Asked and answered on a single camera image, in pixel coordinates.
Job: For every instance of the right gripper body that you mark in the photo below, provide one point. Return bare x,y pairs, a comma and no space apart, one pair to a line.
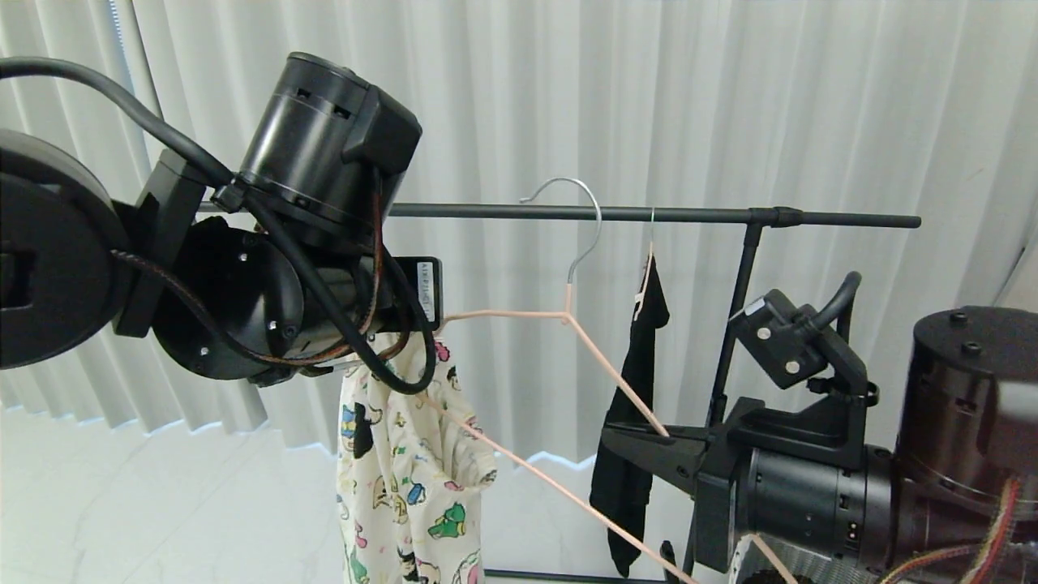
811,503

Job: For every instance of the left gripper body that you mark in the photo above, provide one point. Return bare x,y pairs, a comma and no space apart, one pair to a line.
426,292

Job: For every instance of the black garment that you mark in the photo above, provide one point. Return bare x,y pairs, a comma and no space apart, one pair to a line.
628,454

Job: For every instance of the cream printed garment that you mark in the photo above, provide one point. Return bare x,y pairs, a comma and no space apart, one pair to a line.
405,487

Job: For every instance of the pink clothes hanger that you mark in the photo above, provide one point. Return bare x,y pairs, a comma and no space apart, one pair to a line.
650,255
616,374

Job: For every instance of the white laundry basket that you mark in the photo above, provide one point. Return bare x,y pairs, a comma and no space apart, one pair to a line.
819,568

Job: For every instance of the black clothes rack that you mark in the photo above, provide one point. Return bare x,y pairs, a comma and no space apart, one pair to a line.
689,215

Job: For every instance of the white curtain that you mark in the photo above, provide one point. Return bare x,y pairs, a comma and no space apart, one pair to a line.
730,105

